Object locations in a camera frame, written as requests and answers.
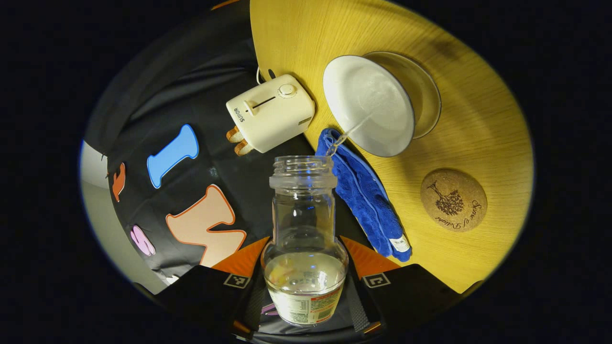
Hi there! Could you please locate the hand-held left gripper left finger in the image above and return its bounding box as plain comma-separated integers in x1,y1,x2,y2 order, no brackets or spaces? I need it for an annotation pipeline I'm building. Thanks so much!
152,236,270,340

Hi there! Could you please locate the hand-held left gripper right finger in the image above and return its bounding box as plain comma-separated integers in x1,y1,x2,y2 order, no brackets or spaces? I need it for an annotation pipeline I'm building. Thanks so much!
340,235,463,336

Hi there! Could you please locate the round cork coaster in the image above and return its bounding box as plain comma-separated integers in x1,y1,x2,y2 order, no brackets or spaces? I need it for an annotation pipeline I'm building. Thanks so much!
420,168,488,233

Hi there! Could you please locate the clear glass water bottle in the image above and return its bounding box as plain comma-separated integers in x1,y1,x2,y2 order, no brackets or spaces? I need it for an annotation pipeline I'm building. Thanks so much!
260,155,350,327

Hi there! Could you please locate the cream ceramic teacup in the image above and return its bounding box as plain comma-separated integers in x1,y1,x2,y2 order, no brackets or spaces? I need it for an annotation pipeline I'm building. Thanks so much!
322,54,416,159

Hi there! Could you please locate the blue towel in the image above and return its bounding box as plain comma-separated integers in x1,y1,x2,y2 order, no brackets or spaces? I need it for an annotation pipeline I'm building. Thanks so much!
315,128,412,263

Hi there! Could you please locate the white toaster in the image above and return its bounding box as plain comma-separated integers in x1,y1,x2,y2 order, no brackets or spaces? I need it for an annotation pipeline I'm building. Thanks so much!
225,74,317,155

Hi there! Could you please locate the cream ceramic saucer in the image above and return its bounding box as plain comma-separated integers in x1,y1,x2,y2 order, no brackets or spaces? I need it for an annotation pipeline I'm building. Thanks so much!
362,51,442,140

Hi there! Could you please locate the black backdrop cloth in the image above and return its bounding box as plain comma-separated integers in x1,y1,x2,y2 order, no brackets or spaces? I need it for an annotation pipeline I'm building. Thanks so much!
84,0,378,335

